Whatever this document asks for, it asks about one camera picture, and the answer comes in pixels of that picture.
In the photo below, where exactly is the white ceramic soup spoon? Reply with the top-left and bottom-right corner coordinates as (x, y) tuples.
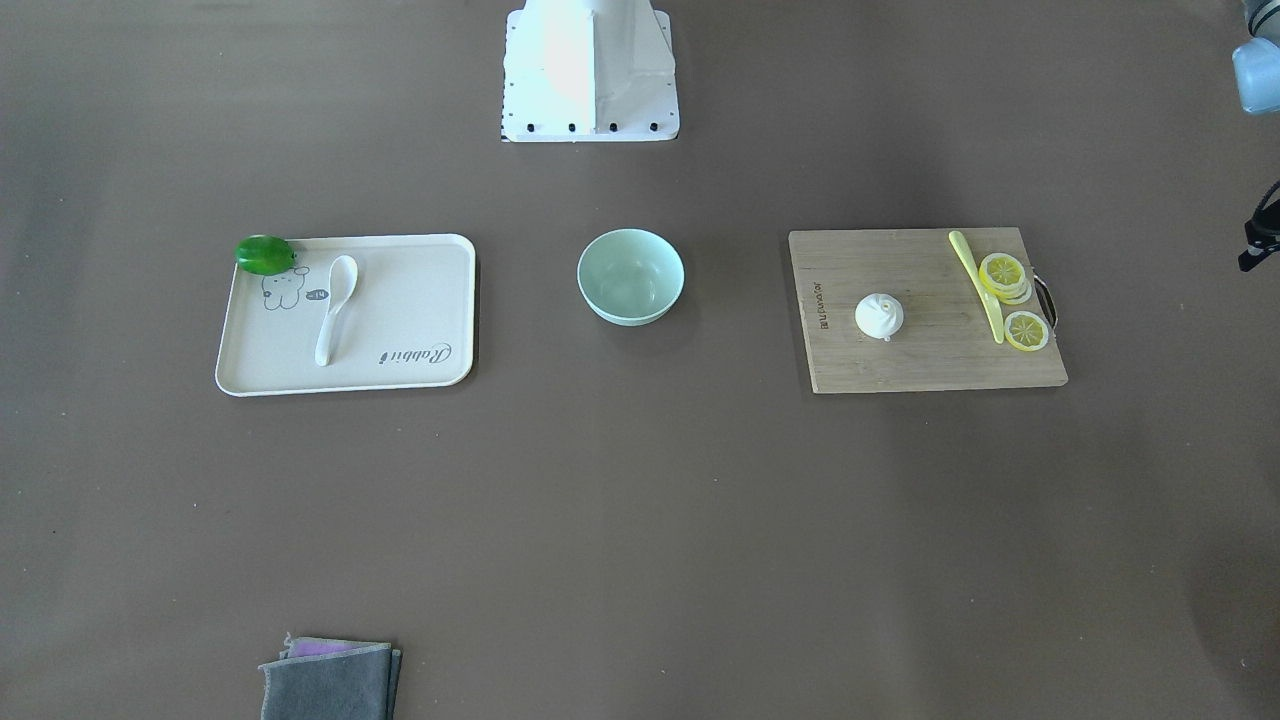
(314, 255), (358, 366)

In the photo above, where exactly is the grey folded cloth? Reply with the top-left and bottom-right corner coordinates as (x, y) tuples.
(259, 634), (402, 719)

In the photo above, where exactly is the lower lemon slice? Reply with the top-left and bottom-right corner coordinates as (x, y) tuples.
(1004, 311), (1052, 352)

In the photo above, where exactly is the mint green bowl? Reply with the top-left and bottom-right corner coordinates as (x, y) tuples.
(576, 228), (686, 327)

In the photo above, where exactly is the yellow plastic knife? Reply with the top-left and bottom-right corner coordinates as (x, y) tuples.
(948, 231), (1005, 345)

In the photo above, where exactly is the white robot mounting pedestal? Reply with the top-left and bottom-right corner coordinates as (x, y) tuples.
(500, 1), (681, 143)

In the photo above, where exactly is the upper lemon slice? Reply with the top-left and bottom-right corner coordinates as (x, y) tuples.
(978, 252), (1033, 306)

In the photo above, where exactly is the green lime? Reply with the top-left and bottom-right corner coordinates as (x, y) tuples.
(236, 234), (296, 275)

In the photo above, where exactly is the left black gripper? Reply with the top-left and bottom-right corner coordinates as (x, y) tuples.
(1238, 181), (1279, 272)

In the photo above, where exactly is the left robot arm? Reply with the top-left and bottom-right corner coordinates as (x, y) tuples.
(1231, 1), (1279, 272)

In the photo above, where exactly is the lemon slice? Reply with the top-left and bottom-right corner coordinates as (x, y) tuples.
(978, 252), (1033, 306)
(1004, 311), (1052, 352)

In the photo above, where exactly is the cream rabbit serving tray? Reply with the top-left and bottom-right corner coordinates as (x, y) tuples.
(215, 234), (477, 396)

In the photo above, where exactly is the wooden cutting board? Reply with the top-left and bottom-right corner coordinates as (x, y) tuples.
(787, 228), (1068, 395)

